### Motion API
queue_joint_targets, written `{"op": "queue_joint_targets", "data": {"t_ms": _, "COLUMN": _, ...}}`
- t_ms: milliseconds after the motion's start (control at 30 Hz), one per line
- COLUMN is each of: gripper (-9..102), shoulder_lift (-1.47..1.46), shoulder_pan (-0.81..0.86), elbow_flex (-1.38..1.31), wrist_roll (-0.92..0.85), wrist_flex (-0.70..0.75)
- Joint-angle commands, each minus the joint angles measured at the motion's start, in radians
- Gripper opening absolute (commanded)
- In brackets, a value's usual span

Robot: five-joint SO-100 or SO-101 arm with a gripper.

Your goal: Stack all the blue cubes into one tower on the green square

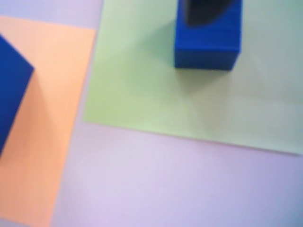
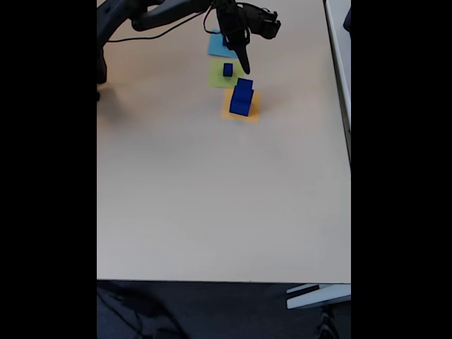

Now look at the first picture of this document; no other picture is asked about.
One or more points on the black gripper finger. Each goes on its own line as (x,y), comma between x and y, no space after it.
(208,11)

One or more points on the small blue cube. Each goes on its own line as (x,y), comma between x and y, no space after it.
(208,47)

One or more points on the green paper square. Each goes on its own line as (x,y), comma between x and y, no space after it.
(142,94)

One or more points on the orange paper square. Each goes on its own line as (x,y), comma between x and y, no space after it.
(47,94)

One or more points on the large blue cube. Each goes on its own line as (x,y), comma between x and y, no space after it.
(11,82)

